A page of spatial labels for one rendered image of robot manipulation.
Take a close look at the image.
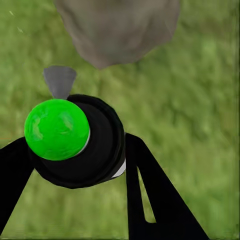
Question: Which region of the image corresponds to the pesticide atomizer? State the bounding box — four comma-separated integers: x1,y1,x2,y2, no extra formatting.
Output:
24,65,126,190

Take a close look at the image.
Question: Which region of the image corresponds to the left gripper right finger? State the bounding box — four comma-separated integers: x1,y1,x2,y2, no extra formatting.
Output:
125,133,210,240

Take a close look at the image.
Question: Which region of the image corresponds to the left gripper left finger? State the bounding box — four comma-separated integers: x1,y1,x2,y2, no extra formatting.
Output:
0,137,34,235

